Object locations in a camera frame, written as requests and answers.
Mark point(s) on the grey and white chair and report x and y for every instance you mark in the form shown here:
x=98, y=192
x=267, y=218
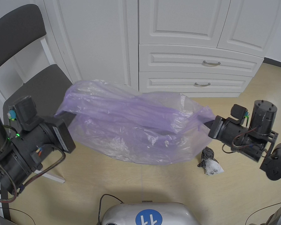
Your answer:
x=16, y=27

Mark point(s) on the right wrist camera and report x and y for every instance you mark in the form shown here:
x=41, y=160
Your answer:
x=238, y=112

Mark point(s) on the white wardrobe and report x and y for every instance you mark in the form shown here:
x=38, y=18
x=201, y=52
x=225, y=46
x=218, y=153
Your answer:
x=178, y=20

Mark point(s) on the crumpled black plastic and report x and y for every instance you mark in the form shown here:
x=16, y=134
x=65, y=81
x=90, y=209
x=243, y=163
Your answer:
x=207, y=152

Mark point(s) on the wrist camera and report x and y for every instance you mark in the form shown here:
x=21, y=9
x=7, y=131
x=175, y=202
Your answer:
x=25, y=111
x=238, y=112

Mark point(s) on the purple plastic bag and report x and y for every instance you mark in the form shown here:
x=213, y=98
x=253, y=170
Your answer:
x=131, y=116

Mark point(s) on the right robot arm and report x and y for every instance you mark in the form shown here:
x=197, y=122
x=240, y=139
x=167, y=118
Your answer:
x=264, y=116

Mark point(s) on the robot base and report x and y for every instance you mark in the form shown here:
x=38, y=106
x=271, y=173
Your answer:
x=149, y=214

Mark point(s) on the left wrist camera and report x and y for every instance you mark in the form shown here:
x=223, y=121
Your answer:
x=25, y=111

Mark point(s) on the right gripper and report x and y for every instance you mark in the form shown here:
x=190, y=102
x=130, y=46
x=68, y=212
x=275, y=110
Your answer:
x=229, y=131

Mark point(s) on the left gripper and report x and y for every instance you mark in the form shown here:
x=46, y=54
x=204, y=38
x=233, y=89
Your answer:
x=49, y=137

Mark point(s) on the crumpled white printed paper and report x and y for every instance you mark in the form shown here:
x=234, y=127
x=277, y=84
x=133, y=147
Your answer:
x=214, y=169

